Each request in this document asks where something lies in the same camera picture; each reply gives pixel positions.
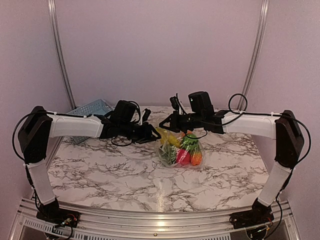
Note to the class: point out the right aluminium corner post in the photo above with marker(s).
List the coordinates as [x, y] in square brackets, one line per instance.
[261, 29]

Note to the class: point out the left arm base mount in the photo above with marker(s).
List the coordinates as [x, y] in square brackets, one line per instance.
[61, 217]

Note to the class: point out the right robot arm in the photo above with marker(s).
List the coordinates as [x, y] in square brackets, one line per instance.
[282, 127]

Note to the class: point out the aluminium front frame rail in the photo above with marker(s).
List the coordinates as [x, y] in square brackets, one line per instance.
[107, 224]

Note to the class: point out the left aluminium corner post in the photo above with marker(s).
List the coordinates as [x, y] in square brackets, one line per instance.
[59, 51]

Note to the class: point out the aluminium corner post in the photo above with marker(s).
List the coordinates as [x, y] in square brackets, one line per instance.
[59, 51]
[261, 29]

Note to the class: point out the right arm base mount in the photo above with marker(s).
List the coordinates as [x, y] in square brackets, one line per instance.
[250, 218]

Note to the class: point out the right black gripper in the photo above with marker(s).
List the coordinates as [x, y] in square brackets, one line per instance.
[175, 123]

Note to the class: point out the fake green lettuce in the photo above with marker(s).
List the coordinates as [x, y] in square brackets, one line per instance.
[190, 142]

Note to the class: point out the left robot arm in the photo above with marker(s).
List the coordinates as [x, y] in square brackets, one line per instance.
[35, 129]

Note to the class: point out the fake yellow banana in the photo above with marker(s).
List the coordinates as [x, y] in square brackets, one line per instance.
[168, 138]

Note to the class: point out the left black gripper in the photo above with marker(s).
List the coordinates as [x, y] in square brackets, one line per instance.
[146, 135]

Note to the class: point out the clear zip top bag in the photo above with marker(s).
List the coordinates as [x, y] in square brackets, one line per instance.
[180, 135]

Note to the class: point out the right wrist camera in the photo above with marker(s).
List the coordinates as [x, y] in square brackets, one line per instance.
[175, 103]

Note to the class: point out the fake orange carrot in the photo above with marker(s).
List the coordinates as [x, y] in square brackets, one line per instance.
[196, 157]

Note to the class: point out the blue plastic basket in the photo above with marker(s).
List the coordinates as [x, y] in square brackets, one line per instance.
[97, 107]

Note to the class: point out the fake red food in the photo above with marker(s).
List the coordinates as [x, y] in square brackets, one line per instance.
[183, 157]

